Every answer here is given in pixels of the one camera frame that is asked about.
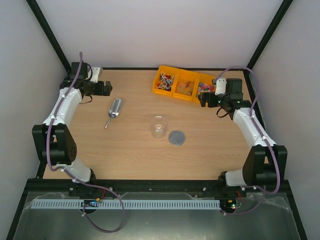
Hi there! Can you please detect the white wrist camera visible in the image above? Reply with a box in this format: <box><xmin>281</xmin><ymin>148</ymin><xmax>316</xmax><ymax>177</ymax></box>
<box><xmin>90</xmin><ymin>67</ymin><xmax>103</xmax><ymax>83</ymax></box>
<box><xmin>212</xmin><ymin>78</ymin><xmax>227</xmax><ymax>96</ymax></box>

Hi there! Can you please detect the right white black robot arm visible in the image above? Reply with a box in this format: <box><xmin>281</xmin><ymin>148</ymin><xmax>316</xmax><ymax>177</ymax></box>
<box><xmin>198</xmin><ymin>78</ymin><xmax>288</xmax><ymax>196</ymax></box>

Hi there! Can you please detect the metal scoop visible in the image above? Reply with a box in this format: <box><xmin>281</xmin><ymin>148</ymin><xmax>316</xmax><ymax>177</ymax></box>
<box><xmin>104</xmin><ymin>98</ymin><xmax>123</xmax><ymax>129</ymax></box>

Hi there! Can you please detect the purple cable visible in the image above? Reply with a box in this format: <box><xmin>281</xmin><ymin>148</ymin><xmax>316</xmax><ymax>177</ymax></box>
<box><xmin>46</xmin><ymin>51</ymin><xmax>125</xmax><ymax>234</ymax></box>
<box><xmin>212</xmin><ymin>65</ymin><xmax>281</xmax><ymax>217</ymax></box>

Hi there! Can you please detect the clear plastic jar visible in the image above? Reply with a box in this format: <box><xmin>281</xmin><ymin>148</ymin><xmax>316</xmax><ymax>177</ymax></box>
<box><xmin>150</xmin><ymin>115</ymin><xmax>167</xmax><ymax>139</ymax></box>

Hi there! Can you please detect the yellow bin with lollipops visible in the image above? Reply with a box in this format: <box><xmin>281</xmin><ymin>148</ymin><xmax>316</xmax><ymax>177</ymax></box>
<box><xmin>152</xmin><ymin>65</ymin><xmax>180</xmax><ymax>97</ymax></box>

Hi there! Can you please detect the black front mounting rail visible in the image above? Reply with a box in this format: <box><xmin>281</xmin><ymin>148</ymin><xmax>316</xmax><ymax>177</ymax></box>
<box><xmin>25</xmin><ymin>178</ymin><xmax>291</xmax><ymax>198</ymax></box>

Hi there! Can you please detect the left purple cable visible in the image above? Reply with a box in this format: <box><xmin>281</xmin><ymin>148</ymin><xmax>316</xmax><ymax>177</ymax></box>
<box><xmin>46</xmin><ymin>51</ymin><xmax>125</xmax><ymax>234</ymax></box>

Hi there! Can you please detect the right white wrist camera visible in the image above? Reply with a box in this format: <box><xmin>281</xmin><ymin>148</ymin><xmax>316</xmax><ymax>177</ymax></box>
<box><xmin>212</xmin><ymin>78</ymin><xmax>227</xmax><ymax>96</ymax></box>

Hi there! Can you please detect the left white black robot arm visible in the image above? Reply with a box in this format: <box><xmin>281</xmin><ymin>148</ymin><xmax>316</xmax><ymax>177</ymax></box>
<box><xmin>32</xmin><ymin>61</ymin><xmax>113</xmax><ymax>183</ymax></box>

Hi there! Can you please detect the grey slotted cable duct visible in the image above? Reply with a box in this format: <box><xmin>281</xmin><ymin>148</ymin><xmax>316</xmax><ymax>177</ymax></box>
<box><xmin>30</xmin><ymin>199</ymin><xmax>221</xmax><ymax>210</ymax></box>

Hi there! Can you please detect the grey round jar lid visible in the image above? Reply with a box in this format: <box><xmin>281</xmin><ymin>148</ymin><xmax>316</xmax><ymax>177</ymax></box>
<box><xmin>168</xmin><ymin>130</ymin><xmax>186</xmax><ymax>146</ymax></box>

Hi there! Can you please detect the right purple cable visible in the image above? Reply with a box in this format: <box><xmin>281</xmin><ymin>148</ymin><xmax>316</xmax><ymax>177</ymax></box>
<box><xmin>212</xmin><ymin>65</ymin><xmax>281</xmax><ymax>217</ymax></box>

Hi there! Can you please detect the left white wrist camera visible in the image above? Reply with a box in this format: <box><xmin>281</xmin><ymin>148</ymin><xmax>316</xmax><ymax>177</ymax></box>
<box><xmin>90</xmin><ymin>67</ymin><xmax>103</xmax><ymax>83</ymax></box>

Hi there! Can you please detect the yellow bin with colourful candies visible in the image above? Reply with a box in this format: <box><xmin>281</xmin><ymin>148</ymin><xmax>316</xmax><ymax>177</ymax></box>
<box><xmin>192</xmin><ymin>73</ymin><xmax>216</xmax><ymax>103</ymax></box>

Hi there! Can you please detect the yellow bin with gummies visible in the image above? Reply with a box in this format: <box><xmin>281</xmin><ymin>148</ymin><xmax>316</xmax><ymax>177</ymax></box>
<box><xmin>172</xmin><ymin>69</ymin><xmax>200</xmax><ymax>102</ymax></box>

